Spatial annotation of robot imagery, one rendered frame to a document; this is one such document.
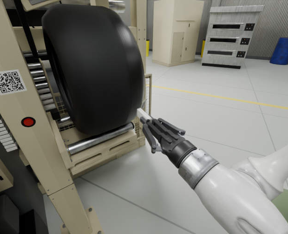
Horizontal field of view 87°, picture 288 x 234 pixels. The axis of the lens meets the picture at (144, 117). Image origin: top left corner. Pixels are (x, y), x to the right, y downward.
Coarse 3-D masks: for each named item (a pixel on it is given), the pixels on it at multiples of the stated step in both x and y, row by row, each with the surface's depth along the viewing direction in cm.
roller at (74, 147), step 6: (120, 126) 80; (126, 126) 81; (132, 126) 83; (108, 132) 76; (114, 132) 78; (120, 132) 80; (90, 138) 72; (96, 138) 73; (102, 138) 74; (108, 138) 77; (72, 144) 69; (78, 144) 69; (84, 144) 70; (90, 144) 72; (72, 150) 68; (78, 150) 69
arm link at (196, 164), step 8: (192, 152) 36; (200, 152) 36; (184, 160) 36; (192, 160) 35; (200, 160) 34; (208, 160) 34; (216, 160) 36; (184, 168) 35; (192, 168) 34; (200, 168) 33; (208, 168) 33; (184, 176) 36; (192, 176) 34; (200, 176) 33; (192, 184) 34
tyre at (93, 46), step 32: (64, 32) 46; (96, 32) 49; (128, 32) 56; (64, 64) 48; (96, 64) 48; (128, 64) 54; (64, 96) 85; (96, 96) 50; (128, 96) 58; (96, 128) 61
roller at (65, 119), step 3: (63, 117) 88; (66, 117) 89; (69, 117) 89; (57, 120) 86; (60, 120) 87; (63, 120) 88; (66, 120) 89; (69, 120) 90; (57, 123) 86; (60, 123) 87; (63, 123) 89
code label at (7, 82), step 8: (0, 72) 49; (8, 72) 50; (16, 72) 51; (0, 80) 49; (8, 80) 51; (16, 80) 52; (0, 88) 50; (8, 88) 51; (16, 88) 53; (24, 88) 54
